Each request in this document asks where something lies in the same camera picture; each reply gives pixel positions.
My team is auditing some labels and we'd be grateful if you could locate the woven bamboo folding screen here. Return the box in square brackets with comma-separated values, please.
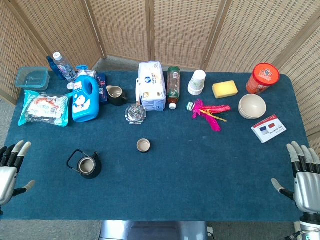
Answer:
[0, 0, 320, 161]

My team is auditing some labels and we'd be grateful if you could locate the clear plastic food container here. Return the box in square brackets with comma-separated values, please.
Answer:
[15, 66, 51, 91]

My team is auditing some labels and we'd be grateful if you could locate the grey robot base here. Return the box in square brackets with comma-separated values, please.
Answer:
[99, 220, 209, 240]

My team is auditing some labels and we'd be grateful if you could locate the blue detergent jug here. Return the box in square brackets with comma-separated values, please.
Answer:
[71, 65, 100, 123]

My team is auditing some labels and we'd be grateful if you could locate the pink feather shuttlecock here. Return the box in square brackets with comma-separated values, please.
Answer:
[185, 98, 232, 133]

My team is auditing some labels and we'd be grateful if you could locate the black teapot with handle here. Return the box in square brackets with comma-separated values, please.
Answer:
[66, 149, 103, 180]

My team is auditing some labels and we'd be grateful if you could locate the dark blue plastic bottle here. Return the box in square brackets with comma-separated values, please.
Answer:
[46, 55, 66, 81]

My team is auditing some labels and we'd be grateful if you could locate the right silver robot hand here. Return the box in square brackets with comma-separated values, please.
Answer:
[270, 140, 320, 215]

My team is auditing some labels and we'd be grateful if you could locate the clear glass ashtray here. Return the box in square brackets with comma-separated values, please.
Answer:
[124, 103, 148, 126]

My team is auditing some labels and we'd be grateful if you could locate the clear water bottle white cap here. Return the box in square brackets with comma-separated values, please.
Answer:
[52, 51, 77, 83]

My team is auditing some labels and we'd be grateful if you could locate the white card box red stripe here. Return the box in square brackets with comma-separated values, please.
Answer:
[250, 114, 288, 144]

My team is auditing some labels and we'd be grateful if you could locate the black ceramic pitcher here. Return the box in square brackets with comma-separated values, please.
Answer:
[106, 85, 129, 107]

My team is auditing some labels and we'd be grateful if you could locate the blue table mat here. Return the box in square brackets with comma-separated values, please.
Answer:
[0, 70, 316, 222]

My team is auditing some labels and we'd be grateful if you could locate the yellow sponge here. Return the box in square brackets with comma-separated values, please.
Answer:
[211, 80, 239, 99]

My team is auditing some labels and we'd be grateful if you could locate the brown tea drink bottle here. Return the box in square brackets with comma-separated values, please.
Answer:
[166, 65, 181, 110]

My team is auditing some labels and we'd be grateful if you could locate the white yogurt cup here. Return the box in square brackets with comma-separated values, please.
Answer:
[187, 69, 207, 96]

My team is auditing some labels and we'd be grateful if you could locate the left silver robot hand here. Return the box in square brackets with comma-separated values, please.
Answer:
[0, 140, 36, 207]

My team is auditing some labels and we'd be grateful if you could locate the orange cylindrical canister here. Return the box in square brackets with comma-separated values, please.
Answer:
[245, 62, 281, 95]

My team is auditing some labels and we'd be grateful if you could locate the dark blue patterned box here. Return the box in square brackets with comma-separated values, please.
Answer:
[96, 73, 109, 105]

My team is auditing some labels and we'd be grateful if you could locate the teal snack package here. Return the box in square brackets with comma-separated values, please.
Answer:
[18, 89, 73, 127]

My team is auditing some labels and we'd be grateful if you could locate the white tissue pack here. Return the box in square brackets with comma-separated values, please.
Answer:
[135, 60, 167, 112]

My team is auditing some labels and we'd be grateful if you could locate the beige bowl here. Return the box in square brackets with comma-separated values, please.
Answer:
[238, 93, 268, 120]

